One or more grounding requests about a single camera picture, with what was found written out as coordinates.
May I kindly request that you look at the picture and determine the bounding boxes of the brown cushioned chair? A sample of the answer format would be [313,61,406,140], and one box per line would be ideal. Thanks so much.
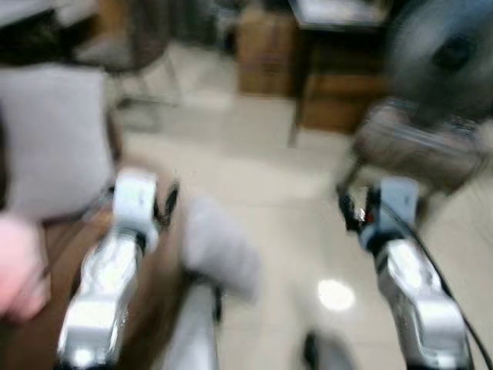
[336,99,491,224]

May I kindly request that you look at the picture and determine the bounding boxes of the dark leg desk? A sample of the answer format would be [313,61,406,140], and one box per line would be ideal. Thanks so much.
[287,0,395,149]

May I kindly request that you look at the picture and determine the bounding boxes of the large grey pillow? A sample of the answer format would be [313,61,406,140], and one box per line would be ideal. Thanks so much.
[0,64,118,223]

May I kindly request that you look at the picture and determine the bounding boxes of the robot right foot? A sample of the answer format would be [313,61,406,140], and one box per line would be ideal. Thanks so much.
[303,330,357,369]

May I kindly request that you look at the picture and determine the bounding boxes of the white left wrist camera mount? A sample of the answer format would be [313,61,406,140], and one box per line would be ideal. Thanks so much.
[112,170,160,252]

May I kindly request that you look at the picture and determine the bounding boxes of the grey seat metal chair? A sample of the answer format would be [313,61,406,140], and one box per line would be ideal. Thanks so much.
[75,0,184,130]

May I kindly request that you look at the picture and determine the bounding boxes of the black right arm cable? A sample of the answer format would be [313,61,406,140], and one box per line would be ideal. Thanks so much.
[397,207,493,369]

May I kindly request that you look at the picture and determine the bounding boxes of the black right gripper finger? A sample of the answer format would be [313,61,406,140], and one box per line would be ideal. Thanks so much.
[337,187,363,230]

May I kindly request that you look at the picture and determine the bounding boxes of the robot left leg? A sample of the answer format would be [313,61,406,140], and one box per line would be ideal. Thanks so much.
[158,280,225,369]

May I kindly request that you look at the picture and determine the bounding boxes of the pink pillow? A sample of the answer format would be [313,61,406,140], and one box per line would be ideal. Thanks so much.
[0,214,52,323]

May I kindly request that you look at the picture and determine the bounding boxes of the brown sofa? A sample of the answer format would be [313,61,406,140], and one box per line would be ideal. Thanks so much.
[0,112,195,369]

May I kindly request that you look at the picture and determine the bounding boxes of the brown cardboard box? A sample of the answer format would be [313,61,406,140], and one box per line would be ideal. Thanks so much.
[235,6,298,98]

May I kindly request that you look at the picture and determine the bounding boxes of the black standing fan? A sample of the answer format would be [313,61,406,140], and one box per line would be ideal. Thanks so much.
[384,0,493,128]

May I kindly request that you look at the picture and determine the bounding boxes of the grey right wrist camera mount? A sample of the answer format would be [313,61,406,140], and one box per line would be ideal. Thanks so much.
[377,177,421,234]

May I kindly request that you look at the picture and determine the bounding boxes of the grey folding table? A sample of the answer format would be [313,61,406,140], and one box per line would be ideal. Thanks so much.
[0,0,97,29]

